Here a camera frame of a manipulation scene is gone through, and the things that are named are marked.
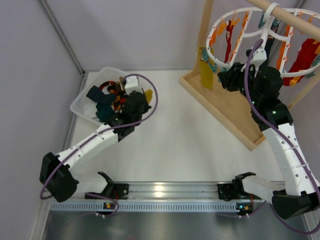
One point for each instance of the argyle brown orange sock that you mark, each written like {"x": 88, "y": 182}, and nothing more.
{"x": 120, "y": 97}

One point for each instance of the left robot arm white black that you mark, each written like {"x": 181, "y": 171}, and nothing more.
{"x": 58, "y": 171}

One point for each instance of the dark green sock in basket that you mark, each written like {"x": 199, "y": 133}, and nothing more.
{"x": 104, "y": 111}

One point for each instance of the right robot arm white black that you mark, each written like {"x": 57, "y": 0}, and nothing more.
{"x": 298, "y": 194}

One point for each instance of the mustard yellow sock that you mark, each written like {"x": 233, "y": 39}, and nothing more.
{"x": 148, "y": 95}
{"x": 205, "y": 69}

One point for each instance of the navy patterned sock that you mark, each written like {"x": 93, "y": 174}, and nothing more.
{"x": 97, "y": 96}

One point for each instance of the white plastic basket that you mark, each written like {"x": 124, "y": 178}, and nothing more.
{"x": 106, "y": 74}

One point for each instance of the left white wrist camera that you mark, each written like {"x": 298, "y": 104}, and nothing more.
{"x": 132, "y": 85}

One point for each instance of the white round clip hanger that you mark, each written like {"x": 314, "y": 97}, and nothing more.
{"x": 289, "y": 27}

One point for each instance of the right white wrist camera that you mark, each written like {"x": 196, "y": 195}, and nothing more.
{"x": 259, "y": 56}

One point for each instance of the white sock in basket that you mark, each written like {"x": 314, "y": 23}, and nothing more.
{"x": 90, "y": 110}

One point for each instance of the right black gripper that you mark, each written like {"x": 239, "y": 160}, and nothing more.
{"x": 231, "y": 78}

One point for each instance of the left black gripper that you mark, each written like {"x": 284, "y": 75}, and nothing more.
{"x": 136, "y": 97}

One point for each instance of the red sock on right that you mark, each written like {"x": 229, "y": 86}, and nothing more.
{"x": 307, "y": 55}

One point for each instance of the aluminium rail base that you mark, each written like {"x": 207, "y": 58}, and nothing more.
{"x": 170, "y": 197}

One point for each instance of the red black striped sock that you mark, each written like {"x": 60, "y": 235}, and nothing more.
{"x": 109, "y": 85}

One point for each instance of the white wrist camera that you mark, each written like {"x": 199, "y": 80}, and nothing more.
{"x": 259, "y": 56}
{"x": 132, "y": 85}

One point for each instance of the wooden rack frame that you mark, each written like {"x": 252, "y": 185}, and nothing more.
{"x": 231, "y": 109}

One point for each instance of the tan brown striped sock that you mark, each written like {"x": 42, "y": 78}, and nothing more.
{"x": 120, "y": 84}

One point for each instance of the red thin hanging sock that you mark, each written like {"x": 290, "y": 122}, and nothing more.
{"x": 228, "y": 37}

